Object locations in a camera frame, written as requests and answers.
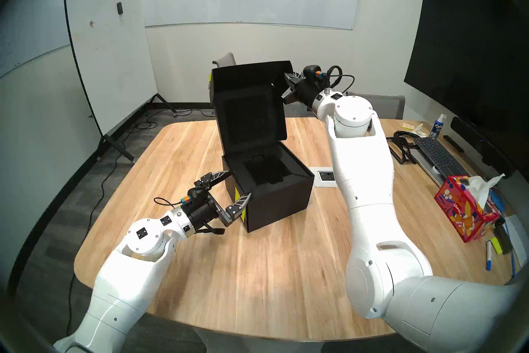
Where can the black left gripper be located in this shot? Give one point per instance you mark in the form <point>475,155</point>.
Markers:
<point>204,215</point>

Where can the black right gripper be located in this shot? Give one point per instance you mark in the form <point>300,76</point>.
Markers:
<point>308,91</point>

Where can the black cardboard box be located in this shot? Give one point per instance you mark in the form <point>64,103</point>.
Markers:
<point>281,199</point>

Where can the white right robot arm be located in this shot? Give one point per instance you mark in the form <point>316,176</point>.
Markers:
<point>363,174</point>

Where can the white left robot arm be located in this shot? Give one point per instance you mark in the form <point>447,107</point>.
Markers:
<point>124,286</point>

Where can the yellow rectangular box sticker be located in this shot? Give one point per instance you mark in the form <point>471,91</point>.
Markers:
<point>237,193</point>

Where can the black foam box insert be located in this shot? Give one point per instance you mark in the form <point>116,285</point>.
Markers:
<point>297,172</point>

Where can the red floral tissue box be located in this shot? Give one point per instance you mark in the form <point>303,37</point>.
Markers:
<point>463,207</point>

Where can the grey mesh chair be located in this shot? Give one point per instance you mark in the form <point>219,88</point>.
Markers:
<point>295,110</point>

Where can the grey office chair with armrests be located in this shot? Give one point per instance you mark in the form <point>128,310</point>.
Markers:
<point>225,59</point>

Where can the silver table power outlet panel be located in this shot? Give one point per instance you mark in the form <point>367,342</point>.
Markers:
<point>324,177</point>

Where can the grey fabric chair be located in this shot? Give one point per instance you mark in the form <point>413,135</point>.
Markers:
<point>392,106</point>

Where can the crumpled white tissue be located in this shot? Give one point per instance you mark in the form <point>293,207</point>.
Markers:
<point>419,129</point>

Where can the whiteboard cleaner spray bottle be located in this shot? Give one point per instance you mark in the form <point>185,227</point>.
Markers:
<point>436,129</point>

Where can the black keyboard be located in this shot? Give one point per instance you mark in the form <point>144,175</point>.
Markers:
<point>438,155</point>
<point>430,174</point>

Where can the rolling whiteboard on black stand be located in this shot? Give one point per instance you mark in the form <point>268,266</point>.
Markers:
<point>111,58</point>

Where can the black video bar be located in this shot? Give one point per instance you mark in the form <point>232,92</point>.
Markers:
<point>479,145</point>

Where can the blue whiteboard marker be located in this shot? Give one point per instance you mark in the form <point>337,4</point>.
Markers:
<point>488,253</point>

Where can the yellow sticky note pad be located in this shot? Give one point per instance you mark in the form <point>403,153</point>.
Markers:
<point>496,246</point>

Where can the large black whiteboard eraser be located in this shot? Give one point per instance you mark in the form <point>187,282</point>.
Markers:
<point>505,238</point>

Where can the white paper sheet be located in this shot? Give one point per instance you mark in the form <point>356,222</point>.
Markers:
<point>520,236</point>

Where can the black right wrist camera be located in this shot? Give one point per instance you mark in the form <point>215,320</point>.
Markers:
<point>312,71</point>

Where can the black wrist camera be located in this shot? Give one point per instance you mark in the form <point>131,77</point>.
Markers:
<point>197,193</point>
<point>312,71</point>

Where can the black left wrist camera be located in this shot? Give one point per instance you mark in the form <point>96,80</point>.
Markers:
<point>197,193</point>

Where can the large black wall screen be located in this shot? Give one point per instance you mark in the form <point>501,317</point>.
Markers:
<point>467,46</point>

